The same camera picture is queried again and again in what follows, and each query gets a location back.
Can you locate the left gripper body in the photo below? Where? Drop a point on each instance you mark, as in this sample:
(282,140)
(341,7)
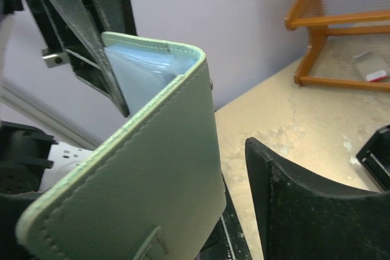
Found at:
(52,55)

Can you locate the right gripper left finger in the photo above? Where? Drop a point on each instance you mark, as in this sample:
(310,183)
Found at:
(12,207)

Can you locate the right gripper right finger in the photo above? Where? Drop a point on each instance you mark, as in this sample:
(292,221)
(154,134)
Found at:
(303,215)

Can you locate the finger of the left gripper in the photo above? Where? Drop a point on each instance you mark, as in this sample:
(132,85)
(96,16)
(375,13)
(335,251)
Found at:
(78,25)

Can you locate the green card holder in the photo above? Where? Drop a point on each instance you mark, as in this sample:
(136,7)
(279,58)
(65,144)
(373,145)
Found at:
(154,189)

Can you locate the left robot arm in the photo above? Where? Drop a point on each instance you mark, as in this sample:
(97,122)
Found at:
(30,161)

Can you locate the black plastic bin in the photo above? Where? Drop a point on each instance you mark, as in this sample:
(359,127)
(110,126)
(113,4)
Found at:
(374,156)

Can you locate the wooden rack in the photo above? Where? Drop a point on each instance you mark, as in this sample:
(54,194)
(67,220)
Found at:
(310,14)

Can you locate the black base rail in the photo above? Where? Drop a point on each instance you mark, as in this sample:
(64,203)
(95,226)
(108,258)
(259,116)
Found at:
(227,240)

